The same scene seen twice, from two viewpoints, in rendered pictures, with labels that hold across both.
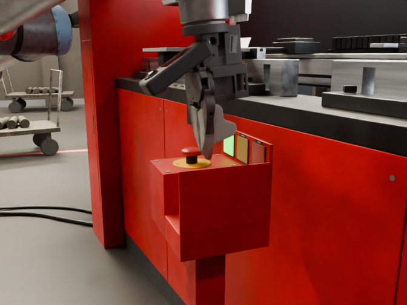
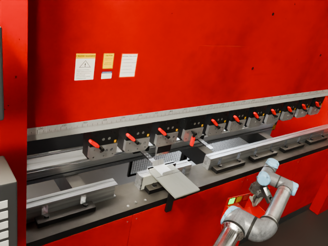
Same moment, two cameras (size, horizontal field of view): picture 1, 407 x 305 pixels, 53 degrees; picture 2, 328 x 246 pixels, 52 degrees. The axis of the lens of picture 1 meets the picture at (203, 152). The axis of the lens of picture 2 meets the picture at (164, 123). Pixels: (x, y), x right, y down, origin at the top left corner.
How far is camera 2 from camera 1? 2.58 m
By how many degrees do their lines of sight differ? 95
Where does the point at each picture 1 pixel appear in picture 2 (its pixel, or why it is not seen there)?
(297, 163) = (219, 192)
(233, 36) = not seen: hidden behind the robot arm
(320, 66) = (152, 150)
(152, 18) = not seen: hidden behind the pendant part
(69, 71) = not seen: outside the picture
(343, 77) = (213, 162)
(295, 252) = (213, 214)
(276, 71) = (188, 169)
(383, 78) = (223, 159)
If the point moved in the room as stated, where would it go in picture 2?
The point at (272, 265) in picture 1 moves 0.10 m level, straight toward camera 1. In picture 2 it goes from (203, 224) to (216, 227)
